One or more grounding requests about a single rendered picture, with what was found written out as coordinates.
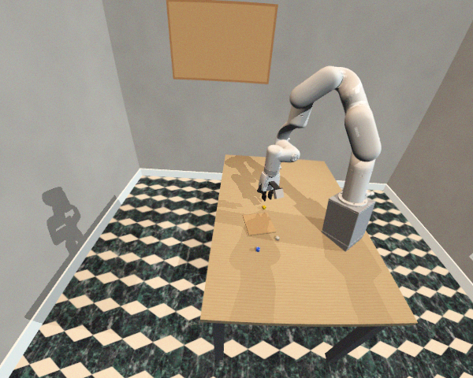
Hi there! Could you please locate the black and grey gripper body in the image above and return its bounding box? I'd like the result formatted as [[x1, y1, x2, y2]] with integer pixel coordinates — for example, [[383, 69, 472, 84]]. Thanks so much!
[[259, 171, 280, 191]]

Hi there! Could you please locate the tan square mat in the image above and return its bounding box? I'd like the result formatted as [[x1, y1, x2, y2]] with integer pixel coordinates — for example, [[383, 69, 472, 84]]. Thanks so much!
[[243, 213, 276, 235]]

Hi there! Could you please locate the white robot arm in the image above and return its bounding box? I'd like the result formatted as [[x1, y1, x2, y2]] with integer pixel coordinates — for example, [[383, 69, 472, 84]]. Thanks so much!
[[264, 66, 382, 207]]

